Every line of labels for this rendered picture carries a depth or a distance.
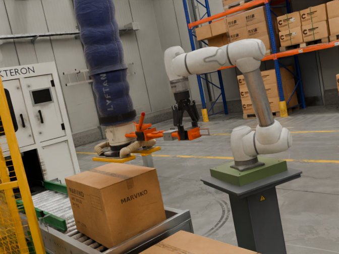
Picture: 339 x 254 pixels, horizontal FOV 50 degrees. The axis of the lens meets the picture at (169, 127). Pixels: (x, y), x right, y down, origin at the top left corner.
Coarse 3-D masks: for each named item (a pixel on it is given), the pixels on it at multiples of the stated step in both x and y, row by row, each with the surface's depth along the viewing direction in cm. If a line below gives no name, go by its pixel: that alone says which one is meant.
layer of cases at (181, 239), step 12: (168, 240) 219; (180, 240) 216; (192, 240) 213; (204, 240) 210; (216, 240) 207; (144, 252) 210; (156, 252) 207; (168, 252) 204; (180, 252) 201; (192, 252) 198; (204, 252) 196; (216, 252) 193; (228, 252) 191; (240, 252) 188; (252, 252) 186
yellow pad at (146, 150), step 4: (144, 148) 221; (148, 148) 218; (152, 148) 219; (156, 148) 218; (160, 148) 220; (132, 152) 227; (136, 152) 223; (140, 152) 220; (144, 152) 217; (148, 152) 214
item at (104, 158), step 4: (104, 152) 222; (116, 152) 212; (96, 156) 226; (100, 156) 223; (104, 156) 221; (108, 156) 218; (112, 156) 215; (116, 156) 213; (128, 156) 208; (132, 156) 207; (96, 160) 224; (100, 160) 220; (104, 160) 216; (108, 160) 213; (112, 160) 209; (116, 160) 206; (120, 160) 203; (124, 160) 203; (128, 160) 205
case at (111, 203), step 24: (96, 168) 271; (120, 168) 254; (144, 168) 240; (72, 192) 253; (96, 192) 217; (120, 192) 219; (144, 192) 229; (96, 216) 227; (120, 216) 219; (144, 216) 229; (96, 240) 237; (120, 240) 219
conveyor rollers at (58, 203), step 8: (48, 192) 399; (56, 192) 394; (32, 200) 378; (40, 200) 374; (48, 200) 370; (56, 200) 358; (64, 200) 354; (40, 208) 347; (48, 208) 336; (56, 208) 331; (64, 208) 326; (64, 216) 306; (72, 216) 301; (48, 224) 297; (72, 224) 282; (64, 232) 268; (72, 232) 263; (80, 232) 266; (80, 240) 247; (88, 240) 242; (96, 248) 227; (104, 248) 228
